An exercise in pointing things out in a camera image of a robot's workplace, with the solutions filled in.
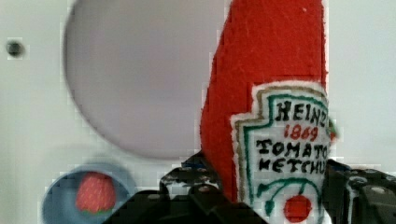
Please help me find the small blue bowl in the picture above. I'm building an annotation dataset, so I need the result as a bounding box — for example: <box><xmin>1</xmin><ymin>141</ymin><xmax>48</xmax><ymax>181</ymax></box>
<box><xmin>42</xmin><ymin>163</ymin><xmax>136</xmax><ymax>224</ymax></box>

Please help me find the red strawberry in bowl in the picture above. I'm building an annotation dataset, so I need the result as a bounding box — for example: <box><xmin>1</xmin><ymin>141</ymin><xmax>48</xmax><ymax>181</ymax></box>
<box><xmin>75</xmin><ymin>172</ymin><xmax>117</xmax><ymax>214</ymax></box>

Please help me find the grey round plate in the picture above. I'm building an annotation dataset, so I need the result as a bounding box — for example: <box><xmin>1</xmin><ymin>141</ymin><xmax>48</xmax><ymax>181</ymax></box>
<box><xmin>64</xmin><ymin>0</ymin><xmax>230</xmax><ymax>159</ymax></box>

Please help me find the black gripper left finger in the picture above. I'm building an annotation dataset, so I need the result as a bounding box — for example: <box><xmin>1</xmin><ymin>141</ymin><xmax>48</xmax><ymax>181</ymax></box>
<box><xmin>103</xmin><ymin>152</ymin><xmax>268</xmax><ymax>224</ymax></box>

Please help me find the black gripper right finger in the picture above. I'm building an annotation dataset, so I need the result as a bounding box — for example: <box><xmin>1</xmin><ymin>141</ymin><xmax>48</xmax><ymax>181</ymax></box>
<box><xmin>322</xmin><ymin>160</ymin><xmax>396</xmax><ymax>224</ymax></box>

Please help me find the red plush ketchup bottle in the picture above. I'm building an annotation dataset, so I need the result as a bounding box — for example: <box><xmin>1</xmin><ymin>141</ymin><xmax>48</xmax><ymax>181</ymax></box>
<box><xmin>200</xmin><ymin>0</ymin><xmax>332</xmax><ymax>224</ymax></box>

